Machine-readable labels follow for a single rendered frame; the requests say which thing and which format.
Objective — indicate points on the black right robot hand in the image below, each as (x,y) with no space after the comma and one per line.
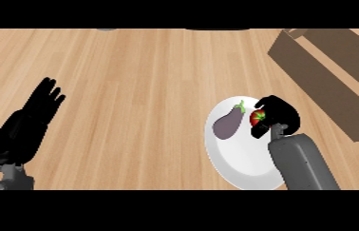
(282,111)

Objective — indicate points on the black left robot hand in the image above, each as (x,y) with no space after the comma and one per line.
(28,120)

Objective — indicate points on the red tomato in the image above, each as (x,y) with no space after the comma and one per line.
(255,117)

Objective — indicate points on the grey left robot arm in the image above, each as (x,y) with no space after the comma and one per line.
(13,177)

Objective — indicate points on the brown cardboard box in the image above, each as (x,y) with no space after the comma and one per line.
(322,73)

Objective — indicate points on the white oval plate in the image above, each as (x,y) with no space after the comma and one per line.
(233,152)

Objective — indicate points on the purple eggplant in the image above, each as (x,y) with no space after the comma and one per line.
(229,122)

